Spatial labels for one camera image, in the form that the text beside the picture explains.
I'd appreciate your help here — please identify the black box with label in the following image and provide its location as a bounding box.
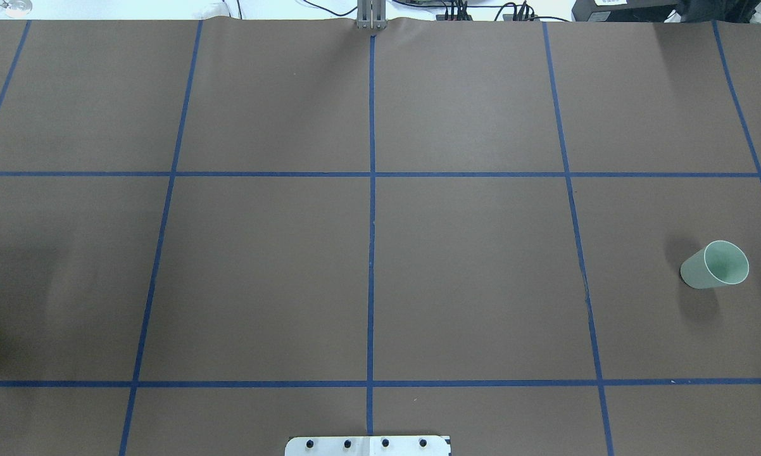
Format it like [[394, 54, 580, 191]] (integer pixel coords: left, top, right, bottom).
[[572, 1, 679, 23]]

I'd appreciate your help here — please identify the white camera mast pedestal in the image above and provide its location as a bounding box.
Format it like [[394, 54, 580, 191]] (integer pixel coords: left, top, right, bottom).
[[284, 435, 452, 455]]

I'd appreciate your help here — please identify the light green plastic cup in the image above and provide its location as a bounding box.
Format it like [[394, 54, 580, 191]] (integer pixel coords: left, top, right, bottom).
[[679, 240, 749, 289]]

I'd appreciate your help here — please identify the aluminium frame post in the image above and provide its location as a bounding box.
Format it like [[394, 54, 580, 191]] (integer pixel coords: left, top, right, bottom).
[[355, 0, 388, 31]]

